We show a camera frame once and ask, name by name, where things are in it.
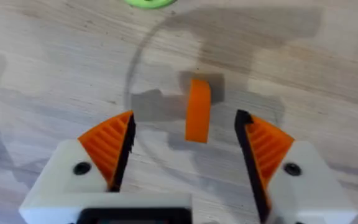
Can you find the white orange right gripper left finger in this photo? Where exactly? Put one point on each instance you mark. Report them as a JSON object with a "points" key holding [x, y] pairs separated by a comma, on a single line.
{"points": [[98, 161]]}

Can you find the white orange right gripper right finger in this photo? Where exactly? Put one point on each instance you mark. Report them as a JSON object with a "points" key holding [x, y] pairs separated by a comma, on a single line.
{"points": [[278, 168]]}

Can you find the orange ribbed wedge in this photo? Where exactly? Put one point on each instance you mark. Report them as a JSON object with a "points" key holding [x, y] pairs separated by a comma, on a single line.
{"points": [[198, 110]]}

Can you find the green disc with holes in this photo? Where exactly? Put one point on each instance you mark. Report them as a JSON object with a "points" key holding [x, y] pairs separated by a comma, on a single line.
{"points": [[149, 2]]}

